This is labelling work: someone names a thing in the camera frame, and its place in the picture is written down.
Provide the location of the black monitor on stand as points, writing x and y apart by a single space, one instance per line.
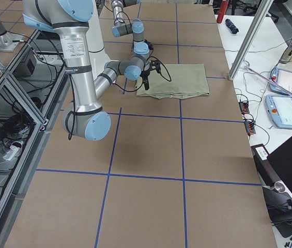
280 204

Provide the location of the lower blue teach pendant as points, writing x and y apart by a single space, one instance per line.
280 110

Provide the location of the blue teach pendant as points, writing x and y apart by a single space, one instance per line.
282 77
280 110

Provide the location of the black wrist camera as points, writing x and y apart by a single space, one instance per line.
150 45
156 65

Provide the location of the orange black connector module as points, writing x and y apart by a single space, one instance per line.
244 107

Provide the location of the upper blue teach pendant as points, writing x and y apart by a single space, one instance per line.
282 77

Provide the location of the aluminium frame truss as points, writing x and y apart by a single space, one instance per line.
29 106

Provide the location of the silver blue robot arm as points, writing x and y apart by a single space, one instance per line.
123 25
88 67

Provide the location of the black box with white label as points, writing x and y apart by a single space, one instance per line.
267 173

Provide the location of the aluminium frame post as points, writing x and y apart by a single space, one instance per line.
251 33

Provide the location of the red cylinder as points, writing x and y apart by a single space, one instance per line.
222 11

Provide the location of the grey box under frame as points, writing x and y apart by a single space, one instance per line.
26 66

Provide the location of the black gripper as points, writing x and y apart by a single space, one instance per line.
144 75

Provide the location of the white reacher grabber stick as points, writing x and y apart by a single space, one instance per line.
275 87

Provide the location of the folded dark blue umbrella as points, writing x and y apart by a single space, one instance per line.
231 26

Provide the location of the sage green long-sleeve shirt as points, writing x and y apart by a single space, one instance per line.
187 81

